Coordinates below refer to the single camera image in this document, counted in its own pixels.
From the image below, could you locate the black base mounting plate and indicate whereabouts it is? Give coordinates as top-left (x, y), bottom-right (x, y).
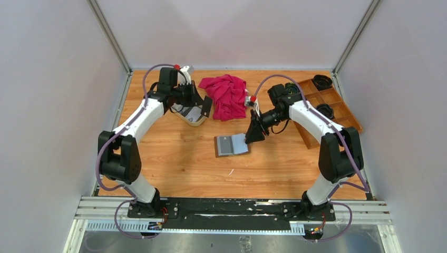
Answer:
top-left (127, 198), bottom-right (336, 231)

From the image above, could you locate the brown leather card holder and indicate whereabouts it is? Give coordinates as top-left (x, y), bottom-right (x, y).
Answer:
top-left (214, 133), bottom-right (251, 158)

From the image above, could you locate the black credit card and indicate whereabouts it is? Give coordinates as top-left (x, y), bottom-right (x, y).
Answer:
top-left (216, 135), bottom-right (234, 157)
top-left (200, 95), bottom-right (213, 118)

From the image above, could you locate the beige card tray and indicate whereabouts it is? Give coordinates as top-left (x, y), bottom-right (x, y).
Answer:
top-left (171, 104), bottom-right (207, 127)

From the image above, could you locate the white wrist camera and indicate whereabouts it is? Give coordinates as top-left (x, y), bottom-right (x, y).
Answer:
top-left (245, 95), bottom-right (260, 116)
top-left (174, 65), bottom-right (194, 85)

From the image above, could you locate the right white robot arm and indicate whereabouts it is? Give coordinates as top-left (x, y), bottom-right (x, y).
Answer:
top-left (245, 84), bottom-right (369, 220)

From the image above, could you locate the crumpled pink cloth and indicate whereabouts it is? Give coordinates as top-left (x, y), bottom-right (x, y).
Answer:
top-left (199, 74), bottom-right (247, 121)

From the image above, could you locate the stack of credit cards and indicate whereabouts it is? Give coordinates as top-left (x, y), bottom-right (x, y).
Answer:
top-left (172, 104), bottom-right (202, 123)

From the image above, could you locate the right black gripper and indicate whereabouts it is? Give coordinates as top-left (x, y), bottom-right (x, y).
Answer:
top-left (246, 109), bottom-right (287, 144)

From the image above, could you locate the black coiled cable back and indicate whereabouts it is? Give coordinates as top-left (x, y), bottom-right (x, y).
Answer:
top-left (312, 74), bottom-right (334, 91)

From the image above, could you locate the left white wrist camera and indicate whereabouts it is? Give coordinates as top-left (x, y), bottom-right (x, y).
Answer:
top-left (174, 65), bottom-right (194, 85)

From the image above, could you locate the brown wooden compartment tray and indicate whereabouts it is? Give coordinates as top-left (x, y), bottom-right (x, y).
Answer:
top-left (298, 75), bottom-right (363, 133)

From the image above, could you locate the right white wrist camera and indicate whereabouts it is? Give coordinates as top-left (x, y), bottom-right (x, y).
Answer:
top-left (245, 95), bottom-right (260, 116)

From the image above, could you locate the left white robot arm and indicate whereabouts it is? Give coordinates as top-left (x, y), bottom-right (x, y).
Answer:
top-left (95, 64), bottom-right (205, 218)

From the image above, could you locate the black coiled cable middle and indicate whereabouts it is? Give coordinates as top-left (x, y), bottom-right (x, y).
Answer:
top-left (317, 103), bottom-right (335, 121)

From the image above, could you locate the aluminium frame rail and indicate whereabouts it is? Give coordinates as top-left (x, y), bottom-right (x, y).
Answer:
top-left (75, 197), bottom-right (392, 235)

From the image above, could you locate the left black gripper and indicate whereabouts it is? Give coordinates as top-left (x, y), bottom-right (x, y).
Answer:
top-left (170, 81), bottom-right (205, 108)

